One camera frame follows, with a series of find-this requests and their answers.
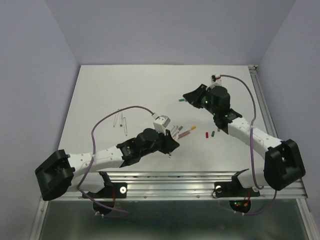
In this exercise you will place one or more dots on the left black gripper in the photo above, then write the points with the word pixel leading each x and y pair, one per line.
pixel 169 143

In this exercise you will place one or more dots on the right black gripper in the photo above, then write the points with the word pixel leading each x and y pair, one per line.
pixel 193 97

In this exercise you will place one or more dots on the blue capped marker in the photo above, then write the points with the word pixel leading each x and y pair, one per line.
pixel 125 126

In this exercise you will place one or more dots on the red capped marker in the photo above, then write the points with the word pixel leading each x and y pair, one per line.
pixel 121 119

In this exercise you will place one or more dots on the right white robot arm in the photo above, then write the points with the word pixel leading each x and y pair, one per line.
pixel 283 164

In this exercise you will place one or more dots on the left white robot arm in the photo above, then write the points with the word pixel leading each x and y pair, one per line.
pixel 61 173

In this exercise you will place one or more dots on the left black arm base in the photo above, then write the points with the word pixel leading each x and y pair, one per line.
pixel 104 200

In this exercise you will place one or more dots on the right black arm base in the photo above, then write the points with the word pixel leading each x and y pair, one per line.
pixel 234 189

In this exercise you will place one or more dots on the tan orange tipped marker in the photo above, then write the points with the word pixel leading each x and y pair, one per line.
pixel 181 135

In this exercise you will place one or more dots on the grey capped marker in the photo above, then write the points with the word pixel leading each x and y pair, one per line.
pixel 177 130

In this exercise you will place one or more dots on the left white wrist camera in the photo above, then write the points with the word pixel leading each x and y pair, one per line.
pixel 160 123

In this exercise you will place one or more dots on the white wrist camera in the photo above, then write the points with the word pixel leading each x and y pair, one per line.
pixel 216 81
pixel 160 123

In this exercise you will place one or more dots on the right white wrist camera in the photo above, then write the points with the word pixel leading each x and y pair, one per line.
pixel 216 81

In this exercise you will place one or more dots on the aluminium front rail frame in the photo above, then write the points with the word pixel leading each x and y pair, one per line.
pixel 178 206

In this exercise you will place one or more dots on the aluminium right side rail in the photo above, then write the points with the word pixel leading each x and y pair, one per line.
pixel 263 121

